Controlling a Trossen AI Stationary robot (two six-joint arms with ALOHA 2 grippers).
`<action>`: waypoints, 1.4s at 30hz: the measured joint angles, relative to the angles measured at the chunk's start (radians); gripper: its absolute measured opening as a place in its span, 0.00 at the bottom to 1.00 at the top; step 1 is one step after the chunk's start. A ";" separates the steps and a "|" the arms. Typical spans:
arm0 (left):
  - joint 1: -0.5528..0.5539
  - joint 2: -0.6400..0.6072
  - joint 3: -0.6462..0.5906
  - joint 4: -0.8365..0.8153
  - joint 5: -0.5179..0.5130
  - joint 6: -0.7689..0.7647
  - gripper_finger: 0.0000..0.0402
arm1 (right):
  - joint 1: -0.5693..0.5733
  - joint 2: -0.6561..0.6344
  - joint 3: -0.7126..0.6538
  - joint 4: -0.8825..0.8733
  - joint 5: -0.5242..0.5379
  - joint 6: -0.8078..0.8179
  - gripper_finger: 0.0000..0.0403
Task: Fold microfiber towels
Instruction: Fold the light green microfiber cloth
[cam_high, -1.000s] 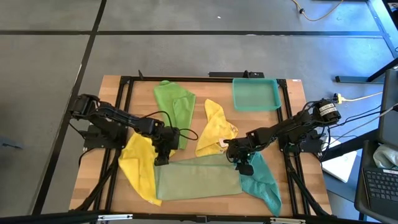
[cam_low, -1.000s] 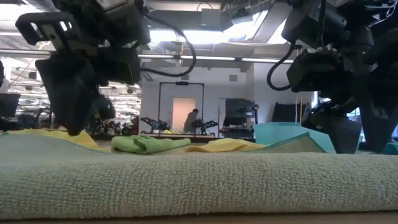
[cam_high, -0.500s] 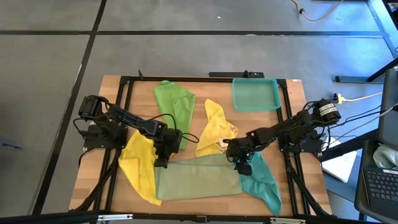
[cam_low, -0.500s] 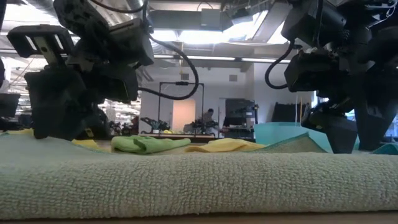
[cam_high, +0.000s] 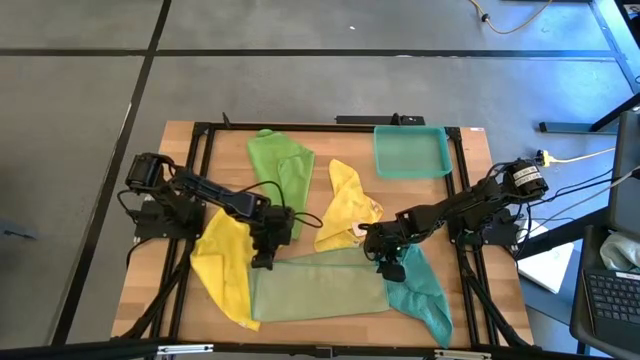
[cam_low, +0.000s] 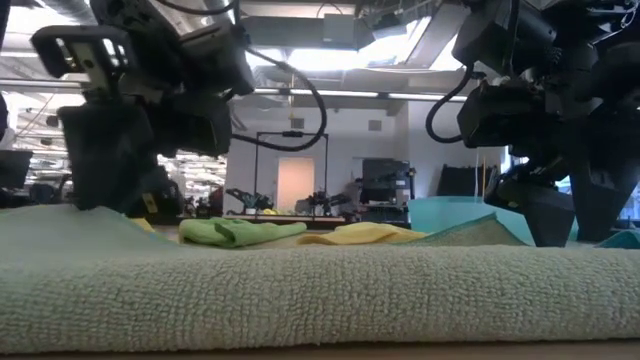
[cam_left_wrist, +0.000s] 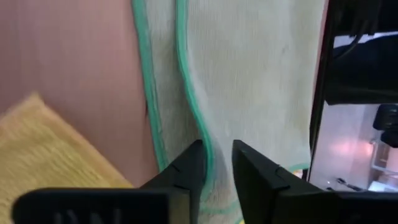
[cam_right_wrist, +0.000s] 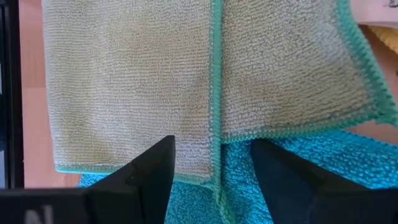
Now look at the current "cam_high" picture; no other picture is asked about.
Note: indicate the white crumpled cloth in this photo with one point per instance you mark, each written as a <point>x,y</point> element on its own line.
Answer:
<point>620,252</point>

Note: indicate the teal translucent plastic bin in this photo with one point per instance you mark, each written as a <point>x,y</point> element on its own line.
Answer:
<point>412,152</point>

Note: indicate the black desk leg bar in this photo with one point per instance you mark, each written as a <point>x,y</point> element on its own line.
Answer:
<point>565,232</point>

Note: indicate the yellow microfiber towel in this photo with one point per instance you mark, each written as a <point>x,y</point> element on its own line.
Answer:
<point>345,205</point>
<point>220,270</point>

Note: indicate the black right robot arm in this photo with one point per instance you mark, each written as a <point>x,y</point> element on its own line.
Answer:
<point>465,205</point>

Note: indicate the computer monitor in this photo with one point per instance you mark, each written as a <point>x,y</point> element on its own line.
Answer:
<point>625,175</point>

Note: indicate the black aluminium table frame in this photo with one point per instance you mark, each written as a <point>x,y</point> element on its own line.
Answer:
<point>300,126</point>

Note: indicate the teal microfiber towel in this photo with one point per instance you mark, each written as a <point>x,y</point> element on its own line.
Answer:
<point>425,305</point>

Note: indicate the black clamp bracket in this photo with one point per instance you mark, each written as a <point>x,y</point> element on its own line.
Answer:
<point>370,120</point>

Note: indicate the white notebook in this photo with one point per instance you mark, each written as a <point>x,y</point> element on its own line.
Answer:
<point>547,265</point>

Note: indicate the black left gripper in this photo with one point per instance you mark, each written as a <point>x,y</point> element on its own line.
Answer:
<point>275,227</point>

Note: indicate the sage green microfiber towel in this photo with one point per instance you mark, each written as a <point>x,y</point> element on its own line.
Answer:
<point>320,290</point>

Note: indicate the computer keyboard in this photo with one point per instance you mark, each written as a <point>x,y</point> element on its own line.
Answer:
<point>615,305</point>

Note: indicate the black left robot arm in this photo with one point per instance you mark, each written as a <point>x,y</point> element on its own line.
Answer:
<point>215,192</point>

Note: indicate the silver metal bracket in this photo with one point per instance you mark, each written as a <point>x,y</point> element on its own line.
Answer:
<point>185,349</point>
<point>462,355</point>

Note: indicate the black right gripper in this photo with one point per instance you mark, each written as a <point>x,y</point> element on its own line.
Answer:
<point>385,240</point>

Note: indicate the lime green microfiber towel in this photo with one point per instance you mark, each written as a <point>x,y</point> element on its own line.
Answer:
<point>280,170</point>

